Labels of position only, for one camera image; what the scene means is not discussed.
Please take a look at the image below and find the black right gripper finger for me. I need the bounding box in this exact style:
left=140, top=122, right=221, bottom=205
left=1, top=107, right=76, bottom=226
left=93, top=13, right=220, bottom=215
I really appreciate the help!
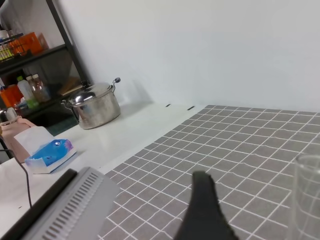
left=174, top=171, right=239, bottom=240

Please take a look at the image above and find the clear test tube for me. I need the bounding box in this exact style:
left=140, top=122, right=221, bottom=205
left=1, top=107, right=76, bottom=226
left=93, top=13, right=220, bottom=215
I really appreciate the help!
left=287, top=154, right=320, bottom=240

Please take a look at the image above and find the grey checked tablecloth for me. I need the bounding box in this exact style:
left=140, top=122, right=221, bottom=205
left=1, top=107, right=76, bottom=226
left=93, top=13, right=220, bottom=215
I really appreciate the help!
left=97, top=105, right=320, bottom=240

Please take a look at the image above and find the grey vented device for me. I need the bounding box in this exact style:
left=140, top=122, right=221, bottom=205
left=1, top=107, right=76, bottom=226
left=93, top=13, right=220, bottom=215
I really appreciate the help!
left=2, top=167, right=120, bottom=240

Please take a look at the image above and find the stainless steel pot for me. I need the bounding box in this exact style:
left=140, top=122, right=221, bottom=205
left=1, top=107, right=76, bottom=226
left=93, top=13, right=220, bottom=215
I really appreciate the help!
left=61, top=77, right=121, bottom=130

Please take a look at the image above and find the blue tissue pack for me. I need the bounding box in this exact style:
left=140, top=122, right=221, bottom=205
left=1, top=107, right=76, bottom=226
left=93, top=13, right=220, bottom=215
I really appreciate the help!
left=14, top=126, right=77, bottom=174

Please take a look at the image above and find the black metal shelf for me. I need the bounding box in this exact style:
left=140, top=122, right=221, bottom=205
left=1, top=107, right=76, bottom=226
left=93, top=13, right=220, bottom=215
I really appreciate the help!
left=0, top=0, right=90, bottom=128

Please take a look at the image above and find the brown drink bottle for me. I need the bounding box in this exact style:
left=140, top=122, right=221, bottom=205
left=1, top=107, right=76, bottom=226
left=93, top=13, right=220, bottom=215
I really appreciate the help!
left=26, top=73, right=51, bottom=103

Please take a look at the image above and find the pink water bottle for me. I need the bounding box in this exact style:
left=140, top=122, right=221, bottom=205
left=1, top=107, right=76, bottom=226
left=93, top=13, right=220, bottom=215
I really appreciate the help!
left=0, top=107, right=36, bottom=163

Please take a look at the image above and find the white bottle green label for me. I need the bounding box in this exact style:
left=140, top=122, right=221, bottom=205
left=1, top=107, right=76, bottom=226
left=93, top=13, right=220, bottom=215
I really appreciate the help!
left=17, top=76, right=39, bottom=109

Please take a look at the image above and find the orange container lower shelf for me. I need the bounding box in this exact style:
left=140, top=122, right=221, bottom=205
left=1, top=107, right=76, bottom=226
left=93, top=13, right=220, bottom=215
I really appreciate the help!
left=0, top=84, right=23, bottom=108

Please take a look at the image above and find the orange box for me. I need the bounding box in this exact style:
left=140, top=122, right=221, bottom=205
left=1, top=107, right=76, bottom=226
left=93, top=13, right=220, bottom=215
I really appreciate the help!
left=12, top=32, right=49, bottom=56

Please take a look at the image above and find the black thin cable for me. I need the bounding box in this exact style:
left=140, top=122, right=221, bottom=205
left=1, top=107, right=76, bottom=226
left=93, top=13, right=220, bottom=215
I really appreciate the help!
left=0, top=148, right=33, bottom=208

